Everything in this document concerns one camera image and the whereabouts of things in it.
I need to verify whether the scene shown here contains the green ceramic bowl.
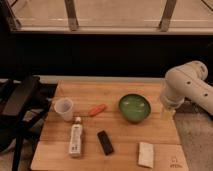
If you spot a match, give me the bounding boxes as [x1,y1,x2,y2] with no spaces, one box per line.
[118,94,151,124]

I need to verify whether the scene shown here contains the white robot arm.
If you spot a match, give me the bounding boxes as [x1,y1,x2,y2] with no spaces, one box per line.
[160,61,213,117]

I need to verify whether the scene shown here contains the white folded cloth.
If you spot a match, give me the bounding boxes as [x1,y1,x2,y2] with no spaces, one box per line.
[138,142,154,168]

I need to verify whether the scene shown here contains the orange carrot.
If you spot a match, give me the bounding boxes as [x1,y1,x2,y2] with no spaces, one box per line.
[88,104,107,116]

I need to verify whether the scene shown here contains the black rectangular remote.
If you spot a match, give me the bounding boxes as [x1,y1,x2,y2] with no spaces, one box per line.
[97,131,114,155]

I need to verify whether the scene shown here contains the wooden cutting board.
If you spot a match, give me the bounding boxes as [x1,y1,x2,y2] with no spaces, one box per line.
[31,81,189,171]

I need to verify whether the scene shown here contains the white plastic bottle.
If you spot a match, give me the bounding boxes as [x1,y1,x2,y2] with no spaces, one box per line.
[69,117,83,157]

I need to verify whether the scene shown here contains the clear plastic measuring cup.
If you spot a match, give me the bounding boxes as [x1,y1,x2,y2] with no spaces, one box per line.
[54,98,74,121]

